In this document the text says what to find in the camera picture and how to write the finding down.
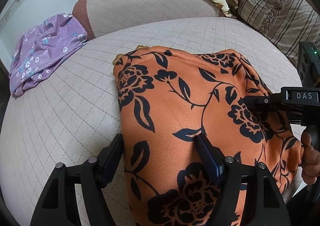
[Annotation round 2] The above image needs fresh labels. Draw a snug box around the orange black floral blouse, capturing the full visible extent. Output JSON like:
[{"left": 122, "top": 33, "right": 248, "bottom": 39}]
[{"left": 113, "top": 46, "right": 303, "bottom": 225}]

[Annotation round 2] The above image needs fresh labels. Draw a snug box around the person right hand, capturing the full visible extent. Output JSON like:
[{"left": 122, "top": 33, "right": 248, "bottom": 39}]
[{"left": 301, "top": 129, "right": 320, "bottom": 185}]

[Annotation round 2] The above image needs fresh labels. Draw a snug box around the striped brown pillow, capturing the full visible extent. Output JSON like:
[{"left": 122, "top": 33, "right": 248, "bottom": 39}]
[{"left": 238, "top": 0, "right": 319, "bottom": 66}]

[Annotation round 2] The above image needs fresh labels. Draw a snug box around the pink quilted mattress cover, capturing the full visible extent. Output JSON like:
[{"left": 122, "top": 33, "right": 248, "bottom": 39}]
[{"left": 1, "top": 17, "right": 301, "bottom": 225}]

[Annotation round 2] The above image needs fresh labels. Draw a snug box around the purple floral cloth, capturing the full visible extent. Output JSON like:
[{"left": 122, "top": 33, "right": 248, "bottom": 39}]
[{"left": 9, "top": 13, "right": 87, "bottom": 97}]

